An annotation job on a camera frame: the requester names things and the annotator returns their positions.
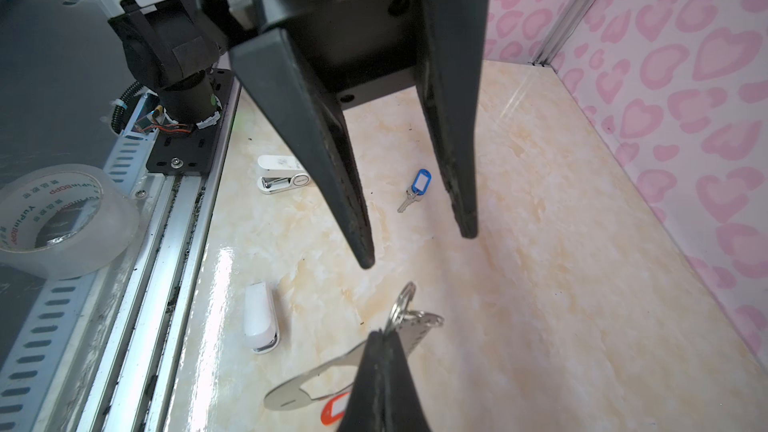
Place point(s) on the key with blue tag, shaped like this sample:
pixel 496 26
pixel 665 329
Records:
pixel 416 190

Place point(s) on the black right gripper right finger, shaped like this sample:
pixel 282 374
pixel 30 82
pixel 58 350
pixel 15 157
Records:
pixel 402 410

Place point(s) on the aluminium corner frame post right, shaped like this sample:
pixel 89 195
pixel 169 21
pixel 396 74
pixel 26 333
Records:
pixel 568 20

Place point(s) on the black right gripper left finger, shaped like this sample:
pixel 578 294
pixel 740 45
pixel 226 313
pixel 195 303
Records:
pixel 365 407

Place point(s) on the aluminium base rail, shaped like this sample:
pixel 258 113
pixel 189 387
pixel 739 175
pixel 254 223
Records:
pixel 99 352

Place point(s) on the white stapler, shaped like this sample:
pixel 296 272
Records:
pixel 260 325
pixel 280 173

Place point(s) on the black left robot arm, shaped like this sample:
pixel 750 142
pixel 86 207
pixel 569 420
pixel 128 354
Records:
pixel 169 48

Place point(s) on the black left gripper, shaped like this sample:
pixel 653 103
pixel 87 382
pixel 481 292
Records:
pixel 319 52

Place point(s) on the clear packing tape roll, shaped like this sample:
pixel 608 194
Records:
pixel 65 221

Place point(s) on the white stapler right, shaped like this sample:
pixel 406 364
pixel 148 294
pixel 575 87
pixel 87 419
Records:
pixel 260 325

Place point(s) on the white stapler left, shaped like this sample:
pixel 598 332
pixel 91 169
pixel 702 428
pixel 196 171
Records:
pixel 280 173

